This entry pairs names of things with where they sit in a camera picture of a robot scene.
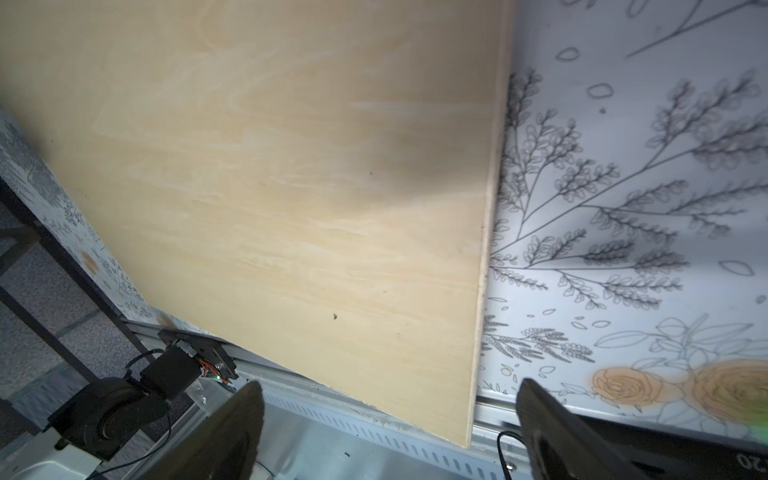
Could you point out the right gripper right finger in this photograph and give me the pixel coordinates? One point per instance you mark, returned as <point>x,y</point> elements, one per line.
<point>562,446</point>

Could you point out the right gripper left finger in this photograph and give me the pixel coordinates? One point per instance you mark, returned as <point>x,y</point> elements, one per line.
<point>225,445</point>

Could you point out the plywood board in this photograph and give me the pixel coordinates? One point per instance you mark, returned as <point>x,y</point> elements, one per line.
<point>313,181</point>

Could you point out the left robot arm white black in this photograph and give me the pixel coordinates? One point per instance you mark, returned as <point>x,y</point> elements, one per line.
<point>99,420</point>

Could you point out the floral table mat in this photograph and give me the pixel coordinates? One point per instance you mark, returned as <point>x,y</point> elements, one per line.
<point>632,178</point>

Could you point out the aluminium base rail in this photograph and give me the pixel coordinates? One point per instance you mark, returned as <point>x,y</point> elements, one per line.
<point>697,376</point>

